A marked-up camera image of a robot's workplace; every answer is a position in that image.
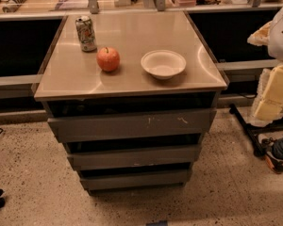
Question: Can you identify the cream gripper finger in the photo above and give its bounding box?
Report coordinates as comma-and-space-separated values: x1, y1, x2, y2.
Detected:
247, 22, 272, 46
250, 63, 283, 127

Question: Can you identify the grey top drawer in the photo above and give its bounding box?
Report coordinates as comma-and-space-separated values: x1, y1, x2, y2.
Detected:
48, 109, 216, 143

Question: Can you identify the grey drawer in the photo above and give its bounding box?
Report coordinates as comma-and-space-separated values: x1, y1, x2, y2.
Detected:
68, 144, 201, 170
80, 169, 191, 191
48, 109, 216, 143

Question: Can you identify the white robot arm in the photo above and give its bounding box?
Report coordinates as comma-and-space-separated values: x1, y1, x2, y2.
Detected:
247, 7, 283, 127

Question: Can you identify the grey middle drawer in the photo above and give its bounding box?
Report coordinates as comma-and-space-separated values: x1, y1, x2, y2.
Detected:
68, 144, 201, 170

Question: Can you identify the grey bottom drawer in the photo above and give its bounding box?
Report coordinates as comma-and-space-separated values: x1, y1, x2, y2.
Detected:
80, 169, 191, 191

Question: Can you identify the black stand base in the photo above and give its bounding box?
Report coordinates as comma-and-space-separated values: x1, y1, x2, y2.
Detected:
229, 104, 283, 157

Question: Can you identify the orange black shoe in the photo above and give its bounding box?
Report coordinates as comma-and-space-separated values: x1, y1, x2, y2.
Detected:
258, 134, 283, 174

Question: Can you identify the white paper bowl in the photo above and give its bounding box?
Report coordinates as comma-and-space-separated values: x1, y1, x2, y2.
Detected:
141, 50, 187, 80

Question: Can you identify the red apple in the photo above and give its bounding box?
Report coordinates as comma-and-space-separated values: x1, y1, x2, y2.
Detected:
96, 47, 120, 73

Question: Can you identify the crushed soda can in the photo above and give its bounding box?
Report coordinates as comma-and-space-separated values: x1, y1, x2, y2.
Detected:
75, 15, 97, 52

